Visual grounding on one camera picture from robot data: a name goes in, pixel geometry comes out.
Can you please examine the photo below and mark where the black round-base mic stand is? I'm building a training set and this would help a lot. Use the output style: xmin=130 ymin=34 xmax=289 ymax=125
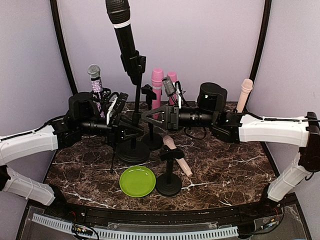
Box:
xmin=155 ymin=145 xmax=185 ymax=197

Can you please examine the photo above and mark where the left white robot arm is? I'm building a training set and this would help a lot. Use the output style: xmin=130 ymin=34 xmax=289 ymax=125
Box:
xmin=0 ymin=92 xmax=144 ymax=218

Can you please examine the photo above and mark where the green round plate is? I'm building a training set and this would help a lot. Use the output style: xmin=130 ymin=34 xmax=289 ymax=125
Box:
xmin=119 ymin=166 xmax=156 ymax=198

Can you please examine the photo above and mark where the rhinestone silver-head microphone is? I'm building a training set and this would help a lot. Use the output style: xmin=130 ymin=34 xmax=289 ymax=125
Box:
xmin=87 ymin=64 xmax=105 ymax=118

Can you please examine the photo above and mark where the black tripod shock-mount stand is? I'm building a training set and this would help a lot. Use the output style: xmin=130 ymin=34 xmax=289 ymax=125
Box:
xmin=88 ymin=87 xmax=118 ymax=174

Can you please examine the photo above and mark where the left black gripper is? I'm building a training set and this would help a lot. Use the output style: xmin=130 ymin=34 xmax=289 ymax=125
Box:
xmin=77 ymin=113 xmax=144 ymax=145

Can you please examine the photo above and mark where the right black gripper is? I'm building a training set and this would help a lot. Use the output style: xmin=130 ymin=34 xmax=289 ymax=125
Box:
xmin=141 ymin=104 xmax=217 ymax=131

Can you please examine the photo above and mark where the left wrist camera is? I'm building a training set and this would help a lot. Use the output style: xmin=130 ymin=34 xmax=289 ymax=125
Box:
xmin=106 ymin=92 xmax=129 ymax=125

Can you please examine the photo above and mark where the black handheld microphone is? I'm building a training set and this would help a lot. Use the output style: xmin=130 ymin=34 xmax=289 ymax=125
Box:
xmin=105 ymin=0 xmax=146 ymax=86

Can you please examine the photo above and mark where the small pale pink microphone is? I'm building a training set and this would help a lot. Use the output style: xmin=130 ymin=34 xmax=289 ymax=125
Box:
xmin=236 ymin=78 xmax=253 ymax=113

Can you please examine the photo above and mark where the black stand for pink microphone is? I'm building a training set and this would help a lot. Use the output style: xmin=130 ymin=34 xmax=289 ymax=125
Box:
xmin=141 ymin=84 xmax=163 ymax=151

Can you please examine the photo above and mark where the black front rail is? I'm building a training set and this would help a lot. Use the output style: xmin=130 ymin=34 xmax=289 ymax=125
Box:
xmin=45 ymin=201 xmax=283 ymax=226

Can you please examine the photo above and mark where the white slotted cable duct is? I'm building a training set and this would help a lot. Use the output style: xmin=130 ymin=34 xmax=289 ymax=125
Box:
xmin=31 ymin=213 xmax=239 ymax=240

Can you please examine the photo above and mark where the large pale pink microphone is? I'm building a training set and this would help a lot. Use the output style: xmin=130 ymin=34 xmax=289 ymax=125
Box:
xmin=162 ymin=135 xmax=193 ymax=177

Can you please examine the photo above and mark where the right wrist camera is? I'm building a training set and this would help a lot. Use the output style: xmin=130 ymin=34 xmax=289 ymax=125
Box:
xmin=162 ymin=77 xmax=183 ymax=109

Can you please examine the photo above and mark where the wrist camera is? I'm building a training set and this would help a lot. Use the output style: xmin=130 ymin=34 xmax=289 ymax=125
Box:
xmin=162 ymin=77 xmax=183 ymax=109
xmin=106 ymin=92 xmax=129 ymax=125

